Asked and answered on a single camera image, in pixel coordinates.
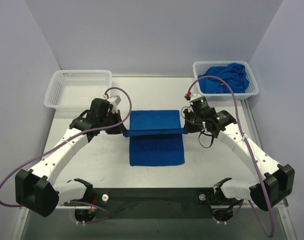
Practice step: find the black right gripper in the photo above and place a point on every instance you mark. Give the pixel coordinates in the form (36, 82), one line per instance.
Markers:
(189, 122)

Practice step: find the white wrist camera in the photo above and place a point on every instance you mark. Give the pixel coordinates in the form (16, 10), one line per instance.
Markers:
(113, 100)
(192, 96)

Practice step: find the white basket with towels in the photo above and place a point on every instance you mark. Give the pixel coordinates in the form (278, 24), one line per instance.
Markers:
(200, 67)

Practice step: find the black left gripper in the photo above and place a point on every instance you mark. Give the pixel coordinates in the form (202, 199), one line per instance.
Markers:
(114, 122)

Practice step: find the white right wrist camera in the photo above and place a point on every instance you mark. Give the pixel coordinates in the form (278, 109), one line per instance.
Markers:
(192, 96)

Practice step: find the crumpled blue towels pile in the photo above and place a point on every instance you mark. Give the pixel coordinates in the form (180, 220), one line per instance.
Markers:
(233, 74)

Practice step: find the blue towel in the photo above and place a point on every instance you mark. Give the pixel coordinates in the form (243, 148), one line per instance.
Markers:
(155, 138)

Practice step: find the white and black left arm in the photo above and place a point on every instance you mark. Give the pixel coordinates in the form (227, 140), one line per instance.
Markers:
(36, 188)

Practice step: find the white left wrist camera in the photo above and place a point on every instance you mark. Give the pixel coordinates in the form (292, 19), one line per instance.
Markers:
(113, 100)

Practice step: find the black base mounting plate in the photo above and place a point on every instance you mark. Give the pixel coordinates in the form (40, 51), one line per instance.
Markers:
(153, 204)

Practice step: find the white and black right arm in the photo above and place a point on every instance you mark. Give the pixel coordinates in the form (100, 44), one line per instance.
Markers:
(273, 181)

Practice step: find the empty white plastic basket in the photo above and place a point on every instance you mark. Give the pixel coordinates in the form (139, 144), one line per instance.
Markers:
(74, 90)

